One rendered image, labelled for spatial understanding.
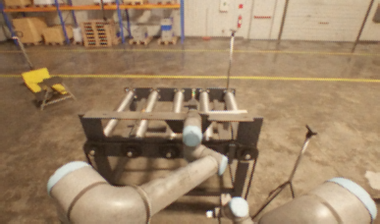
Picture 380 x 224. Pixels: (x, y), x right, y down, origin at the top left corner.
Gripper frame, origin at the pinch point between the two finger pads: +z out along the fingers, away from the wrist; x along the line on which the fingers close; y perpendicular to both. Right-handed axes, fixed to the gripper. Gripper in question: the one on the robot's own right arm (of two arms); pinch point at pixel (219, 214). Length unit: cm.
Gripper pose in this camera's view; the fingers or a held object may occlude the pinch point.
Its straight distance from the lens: 135.7
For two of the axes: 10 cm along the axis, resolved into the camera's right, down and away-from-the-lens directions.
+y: 0.8, 8.1, -5.9
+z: -1.6, 5.9, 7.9
